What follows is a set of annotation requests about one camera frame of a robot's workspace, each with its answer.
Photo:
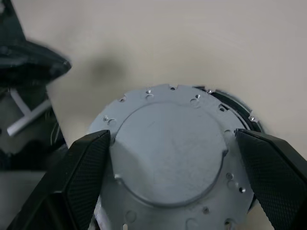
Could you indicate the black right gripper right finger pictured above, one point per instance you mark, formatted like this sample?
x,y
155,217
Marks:
x,y
271,172

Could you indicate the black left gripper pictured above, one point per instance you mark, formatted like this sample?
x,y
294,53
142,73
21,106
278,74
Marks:
x,y
16,72

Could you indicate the silver round motor lid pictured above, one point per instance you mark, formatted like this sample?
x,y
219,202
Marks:
x,y
168,155

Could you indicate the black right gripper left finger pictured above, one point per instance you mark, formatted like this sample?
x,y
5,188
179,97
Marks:
x,y
79,172

